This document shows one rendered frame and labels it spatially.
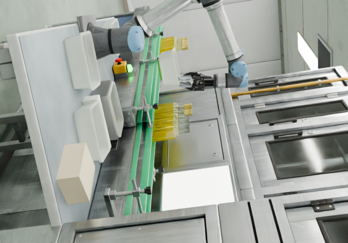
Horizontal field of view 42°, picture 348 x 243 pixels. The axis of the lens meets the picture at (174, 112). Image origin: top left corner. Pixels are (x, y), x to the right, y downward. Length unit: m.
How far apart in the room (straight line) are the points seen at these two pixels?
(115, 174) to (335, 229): 0.95
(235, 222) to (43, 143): 0.62
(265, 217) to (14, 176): 1.56
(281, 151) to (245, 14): 6.17
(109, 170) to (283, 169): 0.81
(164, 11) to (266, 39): 6.47
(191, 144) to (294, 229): 1.12
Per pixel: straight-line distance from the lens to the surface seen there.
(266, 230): 1.32
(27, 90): 1.39
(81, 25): 2.01
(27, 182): 2.47
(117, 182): 1.88
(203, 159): 2.23
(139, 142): 2.14
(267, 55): 8.67
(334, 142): 2.38
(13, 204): 2.36
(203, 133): 2.43
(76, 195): 1.53
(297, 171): 2.18
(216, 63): 8.59
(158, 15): 2.16
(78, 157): 1.53
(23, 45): 1.40
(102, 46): 2.06
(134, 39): 2.03
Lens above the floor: 1.26
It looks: 5 degrees down
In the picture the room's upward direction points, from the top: 82 degrees clockwise
